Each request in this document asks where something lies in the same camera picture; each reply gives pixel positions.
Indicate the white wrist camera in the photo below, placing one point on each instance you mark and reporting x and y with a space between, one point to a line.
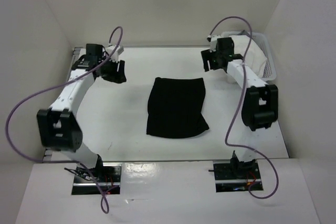
212 39
114 52

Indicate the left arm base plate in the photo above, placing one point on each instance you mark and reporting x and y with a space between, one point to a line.
109 180

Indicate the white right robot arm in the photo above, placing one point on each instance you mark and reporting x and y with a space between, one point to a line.
258 102

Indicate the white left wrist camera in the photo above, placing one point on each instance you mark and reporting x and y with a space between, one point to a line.
114 52

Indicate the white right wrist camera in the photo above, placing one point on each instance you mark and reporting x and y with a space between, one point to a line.
212 39

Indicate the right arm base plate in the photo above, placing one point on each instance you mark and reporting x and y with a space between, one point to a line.
231 177

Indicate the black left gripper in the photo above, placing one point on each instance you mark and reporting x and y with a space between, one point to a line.
121 76

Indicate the white skirt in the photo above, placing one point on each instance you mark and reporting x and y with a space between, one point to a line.
255 58

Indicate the black skirt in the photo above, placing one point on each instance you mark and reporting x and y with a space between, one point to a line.
175 108

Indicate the white plastic basket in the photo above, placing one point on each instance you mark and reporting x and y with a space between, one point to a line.
261 41

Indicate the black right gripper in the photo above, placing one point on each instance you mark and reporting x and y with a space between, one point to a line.
207 55

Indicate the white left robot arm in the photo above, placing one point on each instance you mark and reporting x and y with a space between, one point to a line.
92 160

